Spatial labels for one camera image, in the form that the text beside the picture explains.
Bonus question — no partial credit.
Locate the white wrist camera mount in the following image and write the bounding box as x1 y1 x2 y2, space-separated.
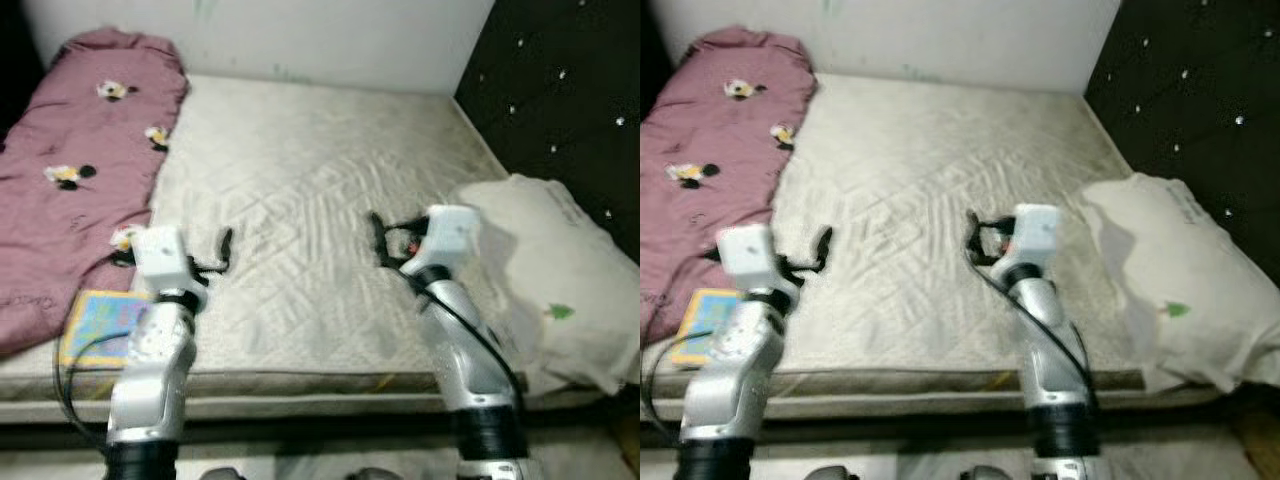
130 225 196 296
1012 203 1063 269
716 225 783 296
418 205 481 273

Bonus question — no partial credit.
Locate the white pillow green leaf print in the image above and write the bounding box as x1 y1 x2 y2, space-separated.
1078 172 1280 393
447 174 641 396

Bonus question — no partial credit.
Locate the cream quilted mattress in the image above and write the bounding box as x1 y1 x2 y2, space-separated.
0 72 623 421
640 72 1247 413

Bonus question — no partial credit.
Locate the dark tufted headboard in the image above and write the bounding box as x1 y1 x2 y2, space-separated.
1083 0 1280 287
455 0 641 263

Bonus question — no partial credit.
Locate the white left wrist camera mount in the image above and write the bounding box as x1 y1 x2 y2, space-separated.
716 225 783 296
130 225 196 296

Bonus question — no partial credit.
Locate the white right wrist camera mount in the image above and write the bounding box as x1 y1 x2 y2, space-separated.
418 205 481 273
1012 203 1063 269

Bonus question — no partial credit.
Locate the colourful blue picture book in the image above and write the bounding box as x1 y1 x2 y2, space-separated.
58 289 157 369
668 288 744 366

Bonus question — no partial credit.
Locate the brown floor mat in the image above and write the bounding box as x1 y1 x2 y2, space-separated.
612 415 641 473
1235 405 1280 473

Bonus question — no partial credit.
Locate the pink cartoon print blanket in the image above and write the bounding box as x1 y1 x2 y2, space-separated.
640 25 819 347
0 27 189 359

